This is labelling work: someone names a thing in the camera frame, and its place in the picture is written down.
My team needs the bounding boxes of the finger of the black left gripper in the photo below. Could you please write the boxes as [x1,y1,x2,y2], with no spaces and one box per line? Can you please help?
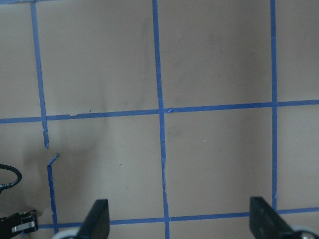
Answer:
[0,210,38,239]

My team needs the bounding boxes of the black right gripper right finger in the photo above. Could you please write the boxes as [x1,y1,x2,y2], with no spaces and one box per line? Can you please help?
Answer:
[249,197,295,239]

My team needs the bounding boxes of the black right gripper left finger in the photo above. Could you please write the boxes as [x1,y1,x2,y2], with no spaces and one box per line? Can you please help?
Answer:
[75,199,110,238]

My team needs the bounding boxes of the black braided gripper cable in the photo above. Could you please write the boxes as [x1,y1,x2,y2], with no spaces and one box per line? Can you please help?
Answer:
[0,164,22,195]

